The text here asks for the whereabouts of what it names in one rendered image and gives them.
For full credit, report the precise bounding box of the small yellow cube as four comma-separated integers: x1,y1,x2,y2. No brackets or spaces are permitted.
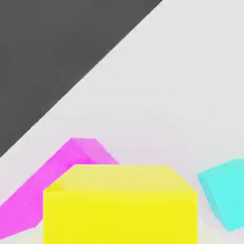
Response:
43,164,198,244

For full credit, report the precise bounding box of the large magenta box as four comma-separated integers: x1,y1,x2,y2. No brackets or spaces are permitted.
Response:
0,137,120,240

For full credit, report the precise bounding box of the large cyan box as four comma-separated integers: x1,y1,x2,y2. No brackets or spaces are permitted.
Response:
197,158,244,233

